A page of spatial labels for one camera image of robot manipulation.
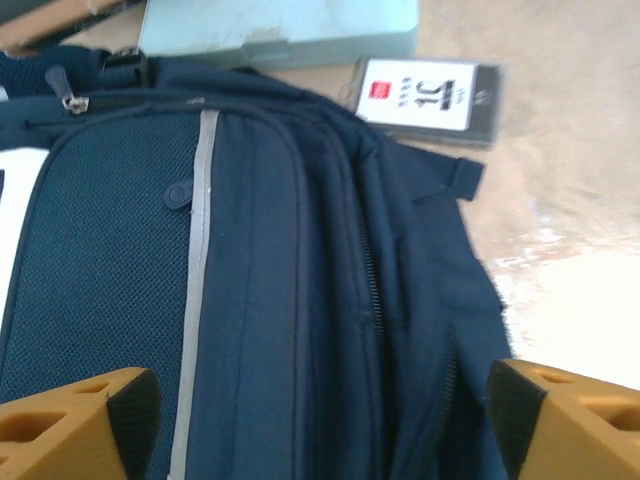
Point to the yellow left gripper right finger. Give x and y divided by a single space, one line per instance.
575 430

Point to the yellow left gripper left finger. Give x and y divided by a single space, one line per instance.
55 440

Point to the navy blue backpack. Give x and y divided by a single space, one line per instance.
275 275

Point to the light blue pencil case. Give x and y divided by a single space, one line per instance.
280 30

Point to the black white card pack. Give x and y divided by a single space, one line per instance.
425 95

